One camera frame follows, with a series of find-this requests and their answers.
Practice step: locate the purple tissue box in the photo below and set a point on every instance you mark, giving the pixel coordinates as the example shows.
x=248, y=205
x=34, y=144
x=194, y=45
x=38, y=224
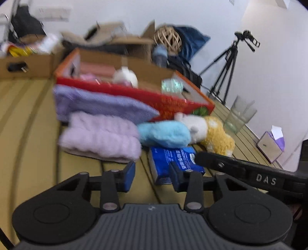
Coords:
x=269, y=146

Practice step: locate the white wall socket strip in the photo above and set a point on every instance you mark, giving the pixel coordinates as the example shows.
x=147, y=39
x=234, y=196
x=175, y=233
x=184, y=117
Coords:
x=55, y=13

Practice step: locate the open brown cardboard box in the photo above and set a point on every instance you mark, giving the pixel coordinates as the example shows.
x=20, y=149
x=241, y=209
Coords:
x=115, y=36

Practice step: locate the blue tissue packet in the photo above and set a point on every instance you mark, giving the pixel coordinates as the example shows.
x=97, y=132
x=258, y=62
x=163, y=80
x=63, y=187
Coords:
x=166, y=158

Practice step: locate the lilac knitted towel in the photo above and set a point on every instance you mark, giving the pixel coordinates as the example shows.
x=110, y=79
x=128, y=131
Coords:
x=101, y=103

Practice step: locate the black trolley bag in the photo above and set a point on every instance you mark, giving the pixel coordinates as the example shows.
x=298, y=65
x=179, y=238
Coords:
x=24, y=24

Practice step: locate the clear drinking glass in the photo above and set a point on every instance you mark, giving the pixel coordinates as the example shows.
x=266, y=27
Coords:
x=239, y=115

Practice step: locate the yellow and white plush toy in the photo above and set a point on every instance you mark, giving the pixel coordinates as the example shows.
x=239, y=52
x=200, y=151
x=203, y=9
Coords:
x=216, y=137

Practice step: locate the black tripod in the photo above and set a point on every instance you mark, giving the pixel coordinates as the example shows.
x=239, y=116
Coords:
x=226, y=65

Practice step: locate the blue fluffy cloth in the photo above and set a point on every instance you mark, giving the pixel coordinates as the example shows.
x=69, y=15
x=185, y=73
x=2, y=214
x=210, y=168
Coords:
x=163, y=133

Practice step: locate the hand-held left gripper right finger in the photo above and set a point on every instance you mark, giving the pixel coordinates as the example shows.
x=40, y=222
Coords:
x=176, y=176

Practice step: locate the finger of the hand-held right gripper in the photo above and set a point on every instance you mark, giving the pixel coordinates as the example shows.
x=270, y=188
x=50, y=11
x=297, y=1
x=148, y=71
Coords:
x=216, y=162

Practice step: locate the wooden slatted folding table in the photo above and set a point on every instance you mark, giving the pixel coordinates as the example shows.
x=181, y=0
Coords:
x=31, y=125

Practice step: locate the pink fluffy towel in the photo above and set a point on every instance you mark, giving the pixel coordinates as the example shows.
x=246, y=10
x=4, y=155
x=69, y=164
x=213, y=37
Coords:
x=101, y=137

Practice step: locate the black video camera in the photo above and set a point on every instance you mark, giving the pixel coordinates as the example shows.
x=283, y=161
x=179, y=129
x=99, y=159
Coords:
x=249, y=38

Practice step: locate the blue bottle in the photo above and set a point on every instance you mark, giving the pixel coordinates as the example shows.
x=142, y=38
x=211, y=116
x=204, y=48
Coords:
x=160, y=56

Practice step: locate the wicker ball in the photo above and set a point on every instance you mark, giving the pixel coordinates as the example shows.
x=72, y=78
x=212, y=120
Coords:
x=167, y=38

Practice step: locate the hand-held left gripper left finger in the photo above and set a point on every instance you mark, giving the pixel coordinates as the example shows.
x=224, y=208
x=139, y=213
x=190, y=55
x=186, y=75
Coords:
x=126, y=178

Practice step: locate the red cardboard box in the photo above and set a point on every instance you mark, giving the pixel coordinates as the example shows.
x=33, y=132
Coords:
x=168, y=101

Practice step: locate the light blue mesh bath ball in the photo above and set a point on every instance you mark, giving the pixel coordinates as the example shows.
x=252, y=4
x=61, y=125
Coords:
x=172, y=86

